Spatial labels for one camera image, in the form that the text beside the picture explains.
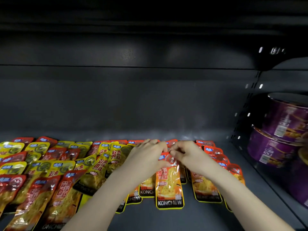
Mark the purple instant noodle bowl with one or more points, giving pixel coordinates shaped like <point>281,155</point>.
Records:
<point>299,187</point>
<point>286,120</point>
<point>269,149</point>

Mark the perforated dark metal divider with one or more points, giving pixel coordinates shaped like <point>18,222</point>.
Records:
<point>245,113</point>

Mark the person's left thumb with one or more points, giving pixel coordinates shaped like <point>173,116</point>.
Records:
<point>164,164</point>

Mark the person's right fingers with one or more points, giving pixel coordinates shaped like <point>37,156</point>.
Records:
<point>179,150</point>

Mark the dark metal shelf unit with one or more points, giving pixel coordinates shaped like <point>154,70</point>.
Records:
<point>120,69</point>

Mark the person's left hand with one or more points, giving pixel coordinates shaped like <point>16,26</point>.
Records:
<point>142,161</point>

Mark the pile of red yellow packets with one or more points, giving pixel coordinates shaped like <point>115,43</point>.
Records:
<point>53,170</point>

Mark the orange noodle snack packet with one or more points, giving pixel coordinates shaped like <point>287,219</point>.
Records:
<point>168,185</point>

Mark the person's right forearm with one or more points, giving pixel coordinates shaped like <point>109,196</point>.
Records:
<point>243,202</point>

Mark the person's left forearm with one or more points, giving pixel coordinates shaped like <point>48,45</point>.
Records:
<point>103,202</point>

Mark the person's right hand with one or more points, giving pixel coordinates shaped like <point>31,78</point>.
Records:
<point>195,158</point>

